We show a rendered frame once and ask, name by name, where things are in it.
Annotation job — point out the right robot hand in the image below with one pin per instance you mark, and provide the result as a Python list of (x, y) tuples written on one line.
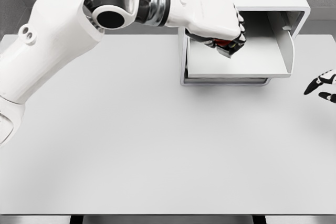
[(323, 82)]

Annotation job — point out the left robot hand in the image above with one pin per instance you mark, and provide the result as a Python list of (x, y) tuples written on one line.
[(220, 27)]

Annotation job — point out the red and grey load switch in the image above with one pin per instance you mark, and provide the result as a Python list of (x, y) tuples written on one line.
[(222, 45)]

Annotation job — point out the white cabinet drawer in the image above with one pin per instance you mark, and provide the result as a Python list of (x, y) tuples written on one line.
[(249, 58)]

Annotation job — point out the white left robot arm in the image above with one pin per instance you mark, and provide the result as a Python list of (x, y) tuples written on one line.
[(52, 51)]

